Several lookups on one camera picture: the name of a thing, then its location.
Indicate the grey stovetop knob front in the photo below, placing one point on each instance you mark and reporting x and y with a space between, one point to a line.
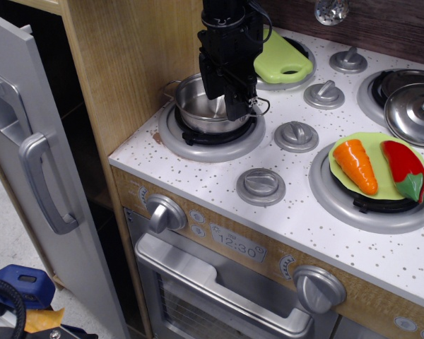
260 187

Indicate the right silver oven knob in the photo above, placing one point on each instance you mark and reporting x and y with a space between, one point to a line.
318 290

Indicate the grey oven door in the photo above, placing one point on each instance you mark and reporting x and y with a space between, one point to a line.
176 312

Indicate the small steel pot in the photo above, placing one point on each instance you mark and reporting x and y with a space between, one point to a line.
202 114

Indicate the grey fridge door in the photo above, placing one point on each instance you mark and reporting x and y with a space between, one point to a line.
27 106

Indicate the back right stove burner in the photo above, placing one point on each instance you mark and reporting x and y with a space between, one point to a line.
370 98

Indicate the grey stovetop knob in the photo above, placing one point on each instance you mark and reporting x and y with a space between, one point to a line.
324 96
260 187
296 137
348 62

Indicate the orange toy carrot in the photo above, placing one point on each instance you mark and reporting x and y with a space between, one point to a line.
351 156

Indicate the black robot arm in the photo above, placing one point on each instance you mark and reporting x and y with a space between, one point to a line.
221 8

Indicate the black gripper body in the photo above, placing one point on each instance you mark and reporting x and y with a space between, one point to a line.
232 43

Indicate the grey stovetop knob back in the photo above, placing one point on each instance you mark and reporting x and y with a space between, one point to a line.
348 62

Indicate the silver oven knob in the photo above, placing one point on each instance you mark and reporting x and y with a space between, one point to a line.
165 214
318 290

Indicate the front right stove burner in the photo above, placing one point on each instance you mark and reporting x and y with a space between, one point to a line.
340 204

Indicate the red toy chili pepper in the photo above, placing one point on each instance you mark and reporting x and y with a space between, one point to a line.
407 171

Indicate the light green plate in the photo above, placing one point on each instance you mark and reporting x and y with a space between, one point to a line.
371 143

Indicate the silver oven door handle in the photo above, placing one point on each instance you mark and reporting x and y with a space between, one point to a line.
200 278

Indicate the grey fridge door handle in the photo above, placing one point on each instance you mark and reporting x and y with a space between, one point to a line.
30 155

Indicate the green plastic cutting board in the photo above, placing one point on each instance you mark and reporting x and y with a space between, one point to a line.
280 62

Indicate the silver faucet piece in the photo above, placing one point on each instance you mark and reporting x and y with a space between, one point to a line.
331 12

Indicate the wooden cabinet side panel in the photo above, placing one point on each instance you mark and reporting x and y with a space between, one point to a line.
124 53

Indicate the back left stove burner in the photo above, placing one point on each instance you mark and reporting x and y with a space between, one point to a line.
261 85

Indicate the blue tool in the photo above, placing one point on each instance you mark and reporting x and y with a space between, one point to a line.
34 285

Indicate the steel pot lid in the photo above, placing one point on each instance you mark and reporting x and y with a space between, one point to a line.
404 114

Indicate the left silver oven knob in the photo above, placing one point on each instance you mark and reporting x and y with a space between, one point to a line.
165 214

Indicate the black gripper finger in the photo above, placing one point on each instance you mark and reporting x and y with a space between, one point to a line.
214 84
239 101

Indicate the steel pan on back burner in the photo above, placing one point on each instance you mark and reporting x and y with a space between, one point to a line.
401 78

